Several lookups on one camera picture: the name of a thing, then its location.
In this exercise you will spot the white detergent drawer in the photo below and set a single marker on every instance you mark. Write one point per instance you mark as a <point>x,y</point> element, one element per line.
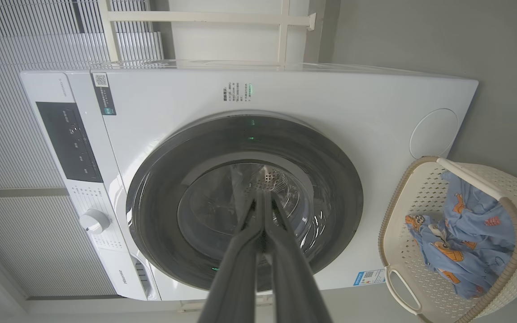
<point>126,273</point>

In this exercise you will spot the small printed text label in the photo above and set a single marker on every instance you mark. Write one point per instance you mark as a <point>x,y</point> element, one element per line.
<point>236,92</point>

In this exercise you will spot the white metal rack frame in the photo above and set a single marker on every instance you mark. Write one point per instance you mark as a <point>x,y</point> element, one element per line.
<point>195,17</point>

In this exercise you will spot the white ribbed blinds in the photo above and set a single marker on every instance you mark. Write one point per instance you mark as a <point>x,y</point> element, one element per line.
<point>7,134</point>

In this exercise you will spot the black washing machine display panel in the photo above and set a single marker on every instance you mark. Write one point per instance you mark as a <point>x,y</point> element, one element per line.
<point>67,141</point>

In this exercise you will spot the cream perforated laundry basket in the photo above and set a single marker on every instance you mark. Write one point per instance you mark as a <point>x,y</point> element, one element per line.
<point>401,251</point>

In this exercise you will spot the blue energy label sticker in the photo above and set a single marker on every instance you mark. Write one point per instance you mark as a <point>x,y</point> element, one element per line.
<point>369,277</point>

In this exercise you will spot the white washing machine dial knob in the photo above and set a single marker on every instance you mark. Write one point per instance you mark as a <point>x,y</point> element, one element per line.
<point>93,221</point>

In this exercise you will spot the washing machine glass door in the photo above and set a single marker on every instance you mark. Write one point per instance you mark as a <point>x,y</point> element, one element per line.
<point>330,188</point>

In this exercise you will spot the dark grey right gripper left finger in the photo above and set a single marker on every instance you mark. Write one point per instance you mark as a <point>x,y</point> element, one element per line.
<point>240,269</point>

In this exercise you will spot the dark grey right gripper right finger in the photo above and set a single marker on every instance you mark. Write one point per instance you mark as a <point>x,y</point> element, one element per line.
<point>289,278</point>

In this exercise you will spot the round white filter cover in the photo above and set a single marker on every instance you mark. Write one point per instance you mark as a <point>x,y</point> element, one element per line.
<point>434,133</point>

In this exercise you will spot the blue cartoon print garment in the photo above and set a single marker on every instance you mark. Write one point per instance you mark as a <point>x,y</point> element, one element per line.
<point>460,264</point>
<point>482,211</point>

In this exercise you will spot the white front-load washing machine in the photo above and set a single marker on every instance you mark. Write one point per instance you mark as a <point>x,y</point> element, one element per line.
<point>173,98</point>

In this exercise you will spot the dark QR code sticker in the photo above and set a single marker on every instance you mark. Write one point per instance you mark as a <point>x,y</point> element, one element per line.
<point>105,96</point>

